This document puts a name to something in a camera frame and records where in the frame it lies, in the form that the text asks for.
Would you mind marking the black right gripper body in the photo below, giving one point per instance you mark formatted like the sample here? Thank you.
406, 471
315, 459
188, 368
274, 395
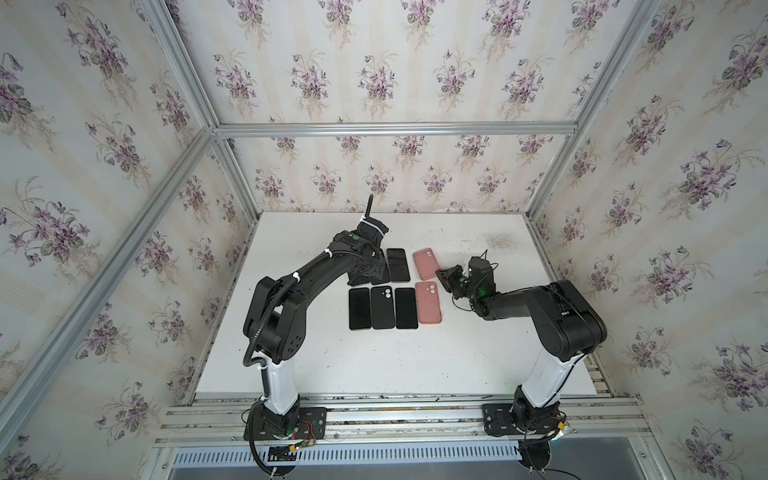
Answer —
455, 280

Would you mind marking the black phone case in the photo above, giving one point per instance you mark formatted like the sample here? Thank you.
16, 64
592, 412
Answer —
380, 275
382, 308

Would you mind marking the black phone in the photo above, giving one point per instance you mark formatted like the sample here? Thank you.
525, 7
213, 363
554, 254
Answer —
360, 276

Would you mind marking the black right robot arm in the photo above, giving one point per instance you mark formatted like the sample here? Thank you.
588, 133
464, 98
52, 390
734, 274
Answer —
568, 328

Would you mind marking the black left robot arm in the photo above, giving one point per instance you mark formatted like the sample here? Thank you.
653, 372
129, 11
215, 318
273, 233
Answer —
275, 323

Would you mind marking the white ventilated strip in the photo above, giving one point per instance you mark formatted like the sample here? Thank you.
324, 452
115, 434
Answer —
351, 454

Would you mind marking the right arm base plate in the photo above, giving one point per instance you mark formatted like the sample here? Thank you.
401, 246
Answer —
518, 417

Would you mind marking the aluminium rail front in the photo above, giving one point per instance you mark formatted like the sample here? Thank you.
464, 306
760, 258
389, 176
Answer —
392, 419

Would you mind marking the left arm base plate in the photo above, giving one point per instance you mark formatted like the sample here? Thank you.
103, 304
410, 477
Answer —
298, 424

